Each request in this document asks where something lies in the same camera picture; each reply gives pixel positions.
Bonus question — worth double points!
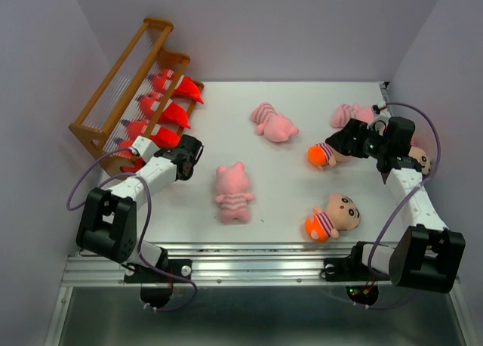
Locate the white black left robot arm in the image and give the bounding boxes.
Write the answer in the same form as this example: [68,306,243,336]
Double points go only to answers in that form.
[66,134,204,284]

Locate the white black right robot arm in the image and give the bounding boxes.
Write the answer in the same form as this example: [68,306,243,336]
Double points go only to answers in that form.
[326,116,466,293]

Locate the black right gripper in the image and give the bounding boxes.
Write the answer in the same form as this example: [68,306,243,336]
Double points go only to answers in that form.
[324,118,389,159]

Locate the boy doll orange pants right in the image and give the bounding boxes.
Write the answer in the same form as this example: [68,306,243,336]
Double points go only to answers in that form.
[408,137,431,175]

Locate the pink striped pig plush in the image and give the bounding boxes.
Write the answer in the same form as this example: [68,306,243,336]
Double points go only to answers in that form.
[250,102,299,143]
[214,162,254,224]
[329,103,375,128]

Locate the pink striped pig plush front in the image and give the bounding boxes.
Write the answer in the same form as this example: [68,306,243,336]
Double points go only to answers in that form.
[214,162,254,224]

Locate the red shark plush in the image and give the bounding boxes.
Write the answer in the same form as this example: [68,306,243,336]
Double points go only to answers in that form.
[148,69,204,103]
[120,119,182,149]
[136,91,191,129]
[114,137,146,173]

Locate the boy doll orange pants middle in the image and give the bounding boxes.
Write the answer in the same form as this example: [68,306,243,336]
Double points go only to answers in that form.
[307,142,352,169]

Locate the pink striped pig plush back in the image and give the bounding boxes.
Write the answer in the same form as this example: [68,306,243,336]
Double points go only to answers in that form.
[250,102,299,143]

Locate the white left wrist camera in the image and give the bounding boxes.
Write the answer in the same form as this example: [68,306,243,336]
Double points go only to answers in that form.
[130,135,159,162]

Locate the boy doll orange pants front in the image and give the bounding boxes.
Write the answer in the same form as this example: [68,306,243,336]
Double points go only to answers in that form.
[304,193,361,243]

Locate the aluminium front mounting rail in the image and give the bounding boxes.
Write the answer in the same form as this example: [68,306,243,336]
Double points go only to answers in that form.
[60,241,462,289]

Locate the pink striped pig plush right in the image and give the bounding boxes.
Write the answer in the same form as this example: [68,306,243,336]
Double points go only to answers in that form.
[329,103,375,128]

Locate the boy doll orange pants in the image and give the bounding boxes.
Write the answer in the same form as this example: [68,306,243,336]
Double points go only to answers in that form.
[307,142,352,169]
[304,193,361,243]
[408,137,431,175]

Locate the wooden tiered shelf rack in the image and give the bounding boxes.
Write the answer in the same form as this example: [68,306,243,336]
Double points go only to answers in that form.
[69,17,200,175]

